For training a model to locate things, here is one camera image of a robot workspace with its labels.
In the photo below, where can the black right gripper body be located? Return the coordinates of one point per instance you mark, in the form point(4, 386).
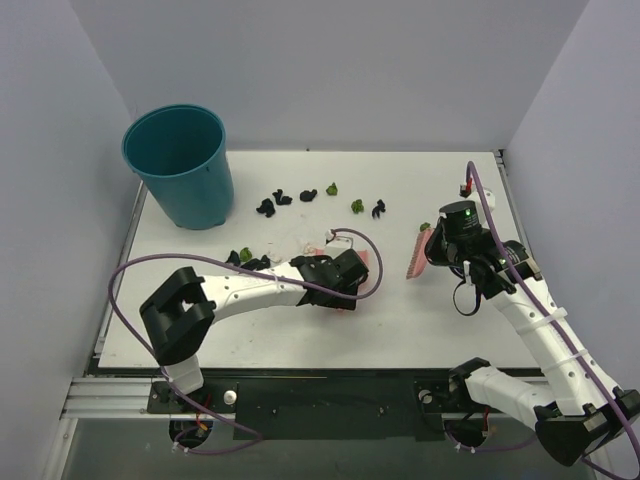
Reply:
point(434, 248)

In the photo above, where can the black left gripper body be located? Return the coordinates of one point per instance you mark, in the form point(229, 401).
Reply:
point(353, 279)

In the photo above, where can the pink plastic dustpan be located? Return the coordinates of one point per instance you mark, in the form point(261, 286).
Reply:
point(362, 275)

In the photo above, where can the pink hand brush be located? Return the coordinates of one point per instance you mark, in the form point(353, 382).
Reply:
point(418, 260)

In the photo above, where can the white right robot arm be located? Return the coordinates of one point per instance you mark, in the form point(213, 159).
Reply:
point(581, 408)

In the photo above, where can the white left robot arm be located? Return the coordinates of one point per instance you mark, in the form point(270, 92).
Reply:
point(178, 315)

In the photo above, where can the white paper scrap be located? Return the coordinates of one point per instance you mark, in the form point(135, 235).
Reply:
point(275, 258)
point(308, 249)

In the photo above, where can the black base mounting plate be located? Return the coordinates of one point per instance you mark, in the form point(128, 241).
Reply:
point(324, 405)

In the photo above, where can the teal plastic bucket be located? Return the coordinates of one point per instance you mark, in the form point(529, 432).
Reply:
point(179, 153)

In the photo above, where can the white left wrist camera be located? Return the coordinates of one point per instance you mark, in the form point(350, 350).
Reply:
point(337, 243)

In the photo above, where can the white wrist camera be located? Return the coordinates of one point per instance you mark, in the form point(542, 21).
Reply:
point(337, 243)
point(483, 198)

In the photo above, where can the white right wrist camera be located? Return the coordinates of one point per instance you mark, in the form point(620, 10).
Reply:
point(483, 198)

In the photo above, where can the aluminium table frame rail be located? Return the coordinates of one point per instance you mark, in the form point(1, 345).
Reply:
point(103, 395)

